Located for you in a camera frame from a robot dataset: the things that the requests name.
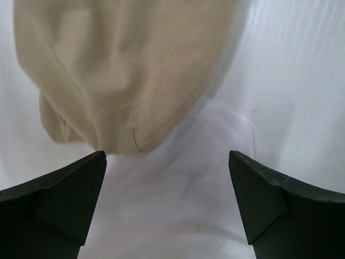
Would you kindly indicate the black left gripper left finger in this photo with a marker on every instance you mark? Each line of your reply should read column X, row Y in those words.
column 50, row 216

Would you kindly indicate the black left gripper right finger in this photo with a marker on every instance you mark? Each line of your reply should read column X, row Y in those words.
column 284, row 217

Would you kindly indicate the beige t shirt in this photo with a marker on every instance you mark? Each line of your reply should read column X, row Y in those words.
column 119, row 75

